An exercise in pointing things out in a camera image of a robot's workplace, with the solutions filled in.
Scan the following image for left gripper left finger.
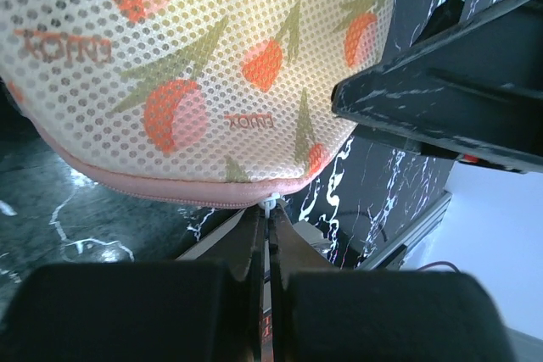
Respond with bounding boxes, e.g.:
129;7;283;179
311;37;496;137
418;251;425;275
1;207;265;361

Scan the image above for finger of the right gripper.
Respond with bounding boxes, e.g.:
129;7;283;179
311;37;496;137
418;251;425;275
332;0;542;172

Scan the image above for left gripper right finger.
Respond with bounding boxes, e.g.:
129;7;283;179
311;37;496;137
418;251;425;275
269;209;515;361

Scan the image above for pink patterned mesh laundry bag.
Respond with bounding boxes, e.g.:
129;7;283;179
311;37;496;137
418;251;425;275
1;0;395;208

